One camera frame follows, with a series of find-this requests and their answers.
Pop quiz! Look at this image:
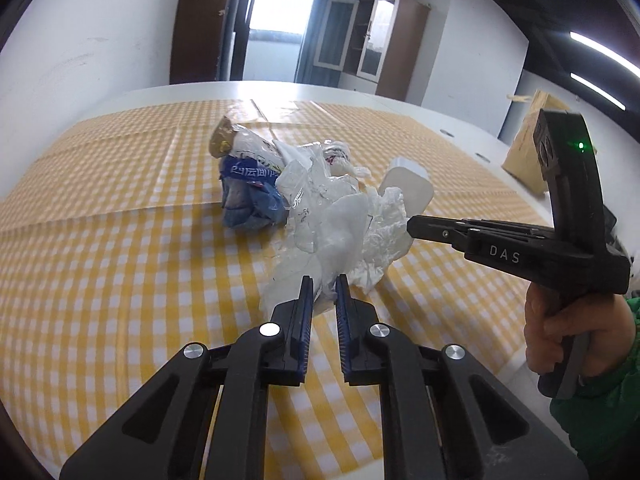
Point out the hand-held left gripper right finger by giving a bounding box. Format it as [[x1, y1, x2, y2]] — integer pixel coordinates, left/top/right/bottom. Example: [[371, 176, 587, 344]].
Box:
[[334, 273, 591, 480]]

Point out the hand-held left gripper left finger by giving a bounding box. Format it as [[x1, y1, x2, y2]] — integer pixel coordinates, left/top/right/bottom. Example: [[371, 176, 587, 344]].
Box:
[[60, 275, 315, 480]]

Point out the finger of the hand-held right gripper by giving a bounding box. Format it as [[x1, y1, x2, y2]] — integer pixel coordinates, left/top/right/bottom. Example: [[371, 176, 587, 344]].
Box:
[[406, 214, 556, 253]]

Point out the white tissue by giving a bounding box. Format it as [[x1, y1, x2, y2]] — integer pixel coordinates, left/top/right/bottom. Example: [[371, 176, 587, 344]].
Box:
[[347, 186, 417, 295]]

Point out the clear plastic bag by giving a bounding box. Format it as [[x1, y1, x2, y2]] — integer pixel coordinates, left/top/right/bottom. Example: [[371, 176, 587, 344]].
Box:
[[260, 140, 373, 311]]

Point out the clear wrapper with red print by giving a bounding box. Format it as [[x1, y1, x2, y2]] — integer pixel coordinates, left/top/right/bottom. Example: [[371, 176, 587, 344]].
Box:
[[320, 141, 372, 179]]

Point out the blue tissue packet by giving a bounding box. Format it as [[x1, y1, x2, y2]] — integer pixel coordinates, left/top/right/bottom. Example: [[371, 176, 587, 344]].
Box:
[[220, 156, 291, 232]]

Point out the white and brown snack packet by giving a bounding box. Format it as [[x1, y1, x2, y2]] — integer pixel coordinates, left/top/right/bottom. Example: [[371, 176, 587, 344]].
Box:
[[209, 115, 283, 173]]

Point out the person's right hand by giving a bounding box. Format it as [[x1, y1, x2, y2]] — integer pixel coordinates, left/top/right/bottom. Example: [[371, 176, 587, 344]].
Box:
[[524, 285, 635, 377]]

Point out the white plastic container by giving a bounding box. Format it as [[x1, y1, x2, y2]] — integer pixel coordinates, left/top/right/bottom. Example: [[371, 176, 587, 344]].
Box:
[[377, 156, 434, 221]]

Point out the cardboard box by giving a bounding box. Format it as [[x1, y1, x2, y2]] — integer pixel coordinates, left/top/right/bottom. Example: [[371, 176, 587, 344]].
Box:
[[501, 90, 576, 196]]

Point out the ceiling strip light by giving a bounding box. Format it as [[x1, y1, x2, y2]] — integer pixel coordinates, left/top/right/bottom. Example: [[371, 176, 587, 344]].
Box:
[[570, 72, 627, 111], [569, 31, 639, 72]]

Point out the yellow checked tablecloth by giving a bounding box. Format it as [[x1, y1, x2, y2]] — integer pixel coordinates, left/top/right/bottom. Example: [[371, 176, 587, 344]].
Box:
[[0, 97, 551, 480]]

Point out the wooden cabinet with glass doors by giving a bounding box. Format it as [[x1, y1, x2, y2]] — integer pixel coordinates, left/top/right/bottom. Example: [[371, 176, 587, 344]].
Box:
[[312, 0, 431, 102]]

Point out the dark curtain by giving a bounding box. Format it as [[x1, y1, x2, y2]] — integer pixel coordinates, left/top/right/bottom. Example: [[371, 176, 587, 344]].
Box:
[[294, 0, 387, 87]]

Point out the brown door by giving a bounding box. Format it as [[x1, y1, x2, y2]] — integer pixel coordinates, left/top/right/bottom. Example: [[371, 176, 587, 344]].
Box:
[[170, 0, 242, 85]]

